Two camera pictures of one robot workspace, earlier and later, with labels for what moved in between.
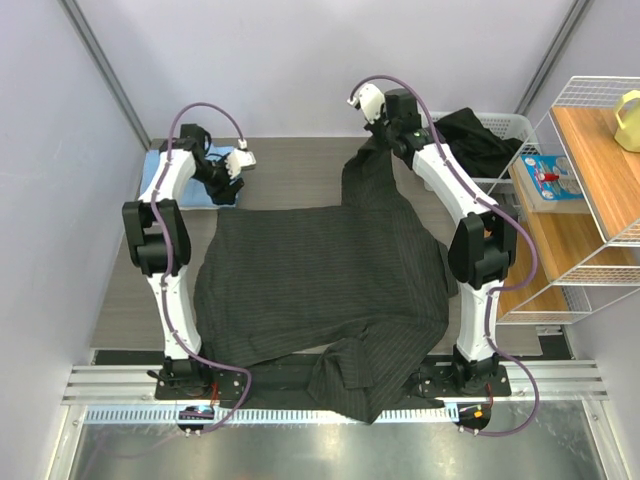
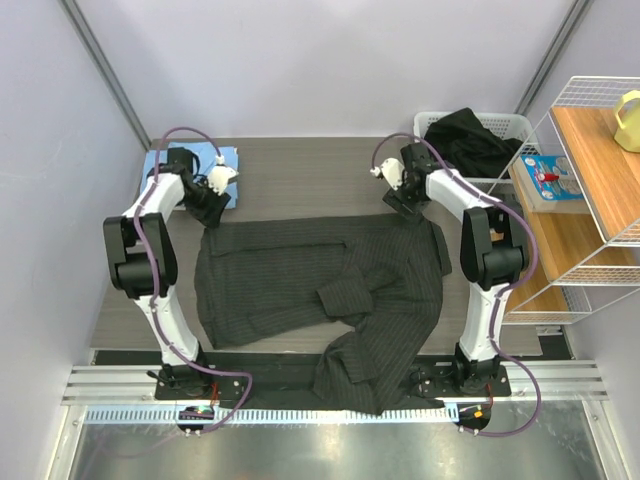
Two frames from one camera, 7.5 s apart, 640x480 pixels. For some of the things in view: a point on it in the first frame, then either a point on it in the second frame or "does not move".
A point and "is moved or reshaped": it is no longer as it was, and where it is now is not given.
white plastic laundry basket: [504, 126] does not move
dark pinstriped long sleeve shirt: [348, 303] is moved or reshaped
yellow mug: [628, 136] does not move
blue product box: [550, 183] does not move
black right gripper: [372, 128] -> [397, 199]
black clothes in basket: [481, 151] does not move
